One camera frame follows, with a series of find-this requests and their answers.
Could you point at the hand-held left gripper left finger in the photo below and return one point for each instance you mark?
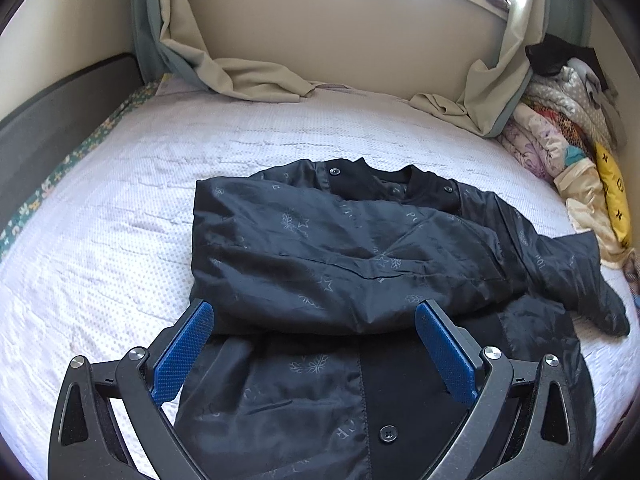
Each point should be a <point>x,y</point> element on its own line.
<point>182,345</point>

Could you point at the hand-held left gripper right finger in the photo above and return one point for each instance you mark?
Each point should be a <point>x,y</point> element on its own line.
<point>447,347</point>

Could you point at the black printed jacket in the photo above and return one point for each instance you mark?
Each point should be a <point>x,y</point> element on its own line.
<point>320,250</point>

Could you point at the white textured bedspread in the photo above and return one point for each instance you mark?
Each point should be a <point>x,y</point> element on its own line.
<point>125,200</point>

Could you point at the cream satin cloth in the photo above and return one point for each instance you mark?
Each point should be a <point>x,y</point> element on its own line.
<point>585,195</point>

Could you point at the green floral bedsheet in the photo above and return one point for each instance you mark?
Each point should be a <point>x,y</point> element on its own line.
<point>60,170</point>

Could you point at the pale floral quilt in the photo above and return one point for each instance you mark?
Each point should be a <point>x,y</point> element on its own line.
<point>530,145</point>

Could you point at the yellow patterned pillow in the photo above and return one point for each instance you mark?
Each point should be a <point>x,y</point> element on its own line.
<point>615,195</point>

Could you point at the dark bed headboard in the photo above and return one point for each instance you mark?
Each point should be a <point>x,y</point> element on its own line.
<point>45,125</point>

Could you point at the beige curtain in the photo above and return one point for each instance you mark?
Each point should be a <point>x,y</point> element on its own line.
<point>500,80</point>
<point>250,77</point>

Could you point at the grey dotted blanket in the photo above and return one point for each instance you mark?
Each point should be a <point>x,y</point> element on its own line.
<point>575,90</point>

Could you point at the black cloth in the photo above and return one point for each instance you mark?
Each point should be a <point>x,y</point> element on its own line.
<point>555,57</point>

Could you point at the grey-green curtain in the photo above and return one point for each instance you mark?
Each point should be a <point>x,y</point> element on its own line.
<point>145,25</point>

